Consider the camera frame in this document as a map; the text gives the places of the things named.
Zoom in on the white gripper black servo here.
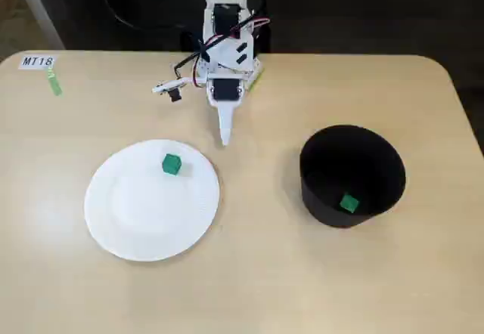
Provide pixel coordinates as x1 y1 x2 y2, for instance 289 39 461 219
206 72 250 147

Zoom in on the green cube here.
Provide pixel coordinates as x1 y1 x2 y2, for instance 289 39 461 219
339 193 359 214
161 153 183 176

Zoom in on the black pot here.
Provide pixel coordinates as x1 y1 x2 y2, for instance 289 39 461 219
299 124 407 230

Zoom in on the white paper plate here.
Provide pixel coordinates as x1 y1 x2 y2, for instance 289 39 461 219
83 138 221 262

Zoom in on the white MT18 label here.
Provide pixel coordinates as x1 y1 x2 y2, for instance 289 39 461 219
17 54 57 71

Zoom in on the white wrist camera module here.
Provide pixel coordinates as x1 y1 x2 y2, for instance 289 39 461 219
152 78 188 104

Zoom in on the red black servo cable bundle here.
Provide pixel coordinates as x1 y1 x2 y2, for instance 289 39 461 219
172 16 271 88

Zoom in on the black power cable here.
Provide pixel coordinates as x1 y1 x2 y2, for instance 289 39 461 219
93 0 190 32

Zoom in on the white metal post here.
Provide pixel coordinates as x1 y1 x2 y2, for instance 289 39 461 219
9 0 67 51

